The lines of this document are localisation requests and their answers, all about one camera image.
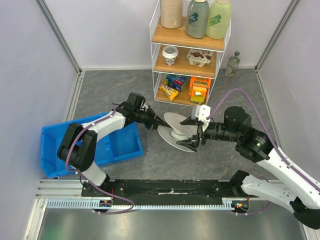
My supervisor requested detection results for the yellow candy bag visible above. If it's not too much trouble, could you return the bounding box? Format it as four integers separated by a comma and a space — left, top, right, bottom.
159, 82, 179, 102

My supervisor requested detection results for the white yogurt cup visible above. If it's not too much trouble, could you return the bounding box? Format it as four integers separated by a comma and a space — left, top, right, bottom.
162, 45, 179, 66

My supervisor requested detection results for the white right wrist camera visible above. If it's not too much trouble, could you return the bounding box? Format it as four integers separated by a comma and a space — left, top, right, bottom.
191, 104, 211, 132

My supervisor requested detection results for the light green bottle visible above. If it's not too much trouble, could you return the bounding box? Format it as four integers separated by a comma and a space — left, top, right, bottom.
205, 0, 232, 40

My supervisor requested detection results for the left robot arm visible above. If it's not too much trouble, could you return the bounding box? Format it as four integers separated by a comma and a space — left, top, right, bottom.
57, 92, 169, 197

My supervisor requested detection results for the chocolate dessert tub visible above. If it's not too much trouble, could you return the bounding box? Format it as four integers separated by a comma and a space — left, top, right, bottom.
187, 48, 214, 68

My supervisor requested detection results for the clear glass bottle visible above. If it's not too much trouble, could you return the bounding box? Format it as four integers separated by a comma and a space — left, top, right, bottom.
224, 51, 240, 77

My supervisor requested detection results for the aluminium frame post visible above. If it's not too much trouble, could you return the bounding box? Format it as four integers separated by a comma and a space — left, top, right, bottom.
35, 0, 82, 75
254, 0, 302, 72

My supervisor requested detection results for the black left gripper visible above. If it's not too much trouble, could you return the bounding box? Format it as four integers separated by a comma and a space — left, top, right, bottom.
134, 107, 170, 131

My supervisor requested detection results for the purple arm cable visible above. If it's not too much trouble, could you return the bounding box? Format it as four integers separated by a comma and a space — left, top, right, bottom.
207, 87, 320, 216
64, 101, 136, 215

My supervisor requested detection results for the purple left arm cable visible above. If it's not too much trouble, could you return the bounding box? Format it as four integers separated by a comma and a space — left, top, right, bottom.
64, 101, 136, 215

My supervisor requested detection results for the right aluminium frame post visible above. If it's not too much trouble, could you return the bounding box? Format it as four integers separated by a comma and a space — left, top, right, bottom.
254, 0, 302, 72

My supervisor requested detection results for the grey slotted cable duct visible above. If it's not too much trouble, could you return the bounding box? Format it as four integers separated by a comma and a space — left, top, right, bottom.
46, 199, 235, 211

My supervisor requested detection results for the left aluminium frame post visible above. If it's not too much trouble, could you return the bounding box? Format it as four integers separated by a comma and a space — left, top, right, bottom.
35, 0, 82, 75

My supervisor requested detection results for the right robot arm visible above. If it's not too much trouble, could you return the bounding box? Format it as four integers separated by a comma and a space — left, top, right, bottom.
177, 105, 320, 230

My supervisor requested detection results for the orange snack box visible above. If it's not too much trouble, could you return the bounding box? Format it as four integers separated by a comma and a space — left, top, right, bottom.
189, 76, 212, 104

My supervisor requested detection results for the grey plastic cable spool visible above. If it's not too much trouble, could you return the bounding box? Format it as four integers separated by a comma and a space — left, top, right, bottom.
157, 112, 198, 153

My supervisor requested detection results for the white wire shelf rack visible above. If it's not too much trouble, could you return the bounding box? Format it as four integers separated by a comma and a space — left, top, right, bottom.
149, 0, 231, 106

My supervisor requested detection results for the blue plastic compartment bin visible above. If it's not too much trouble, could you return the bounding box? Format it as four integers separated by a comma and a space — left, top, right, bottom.
40, 112, 144, 178

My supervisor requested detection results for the blue snack box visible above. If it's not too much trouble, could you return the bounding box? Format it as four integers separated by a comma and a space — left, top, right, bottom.
164, 74, 189, 92

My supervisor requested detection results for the beige bottle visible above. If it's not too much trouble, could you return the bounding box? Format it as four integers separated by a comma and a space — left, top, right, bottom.
160, 0, 183, 29

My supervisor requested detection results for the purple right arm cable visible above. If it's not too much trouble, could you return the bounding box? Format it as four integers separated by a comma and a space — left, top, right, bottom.
207, 87, 320, 216

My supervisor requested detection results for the grey green bottle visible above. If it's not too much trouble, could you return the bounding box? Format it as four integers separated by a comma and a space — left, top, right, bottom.
185, 0, 210, 39

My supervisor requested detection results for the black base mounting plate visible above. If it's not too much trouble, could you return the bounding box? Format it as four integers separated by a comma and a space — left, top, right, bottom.
81, 178, 261, 206

